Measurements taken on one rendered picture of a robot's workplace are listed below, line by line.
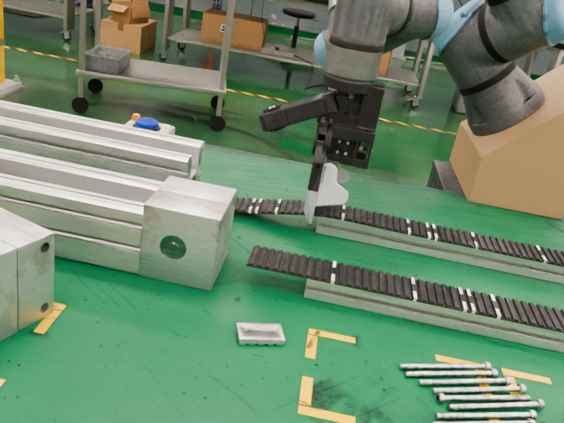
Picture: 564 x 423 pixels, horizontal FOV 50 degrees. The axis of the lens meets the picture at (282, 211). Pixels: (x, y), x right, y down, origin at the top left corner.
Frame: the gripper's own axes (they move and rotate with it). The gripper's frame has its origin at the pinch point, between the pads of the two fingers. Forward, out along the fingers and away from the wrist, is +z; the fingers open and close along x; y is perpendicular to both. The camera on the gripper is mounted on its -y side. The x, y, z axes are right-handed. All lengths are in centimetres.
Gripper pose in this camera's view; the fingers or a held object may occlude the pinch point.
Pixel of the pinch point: (308, 205)
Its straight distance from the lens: 92.6
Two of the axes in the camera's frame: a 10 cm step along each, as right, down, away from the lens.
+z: -1.6, 9.0, 4.1
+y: 9.8, 2.0, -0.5
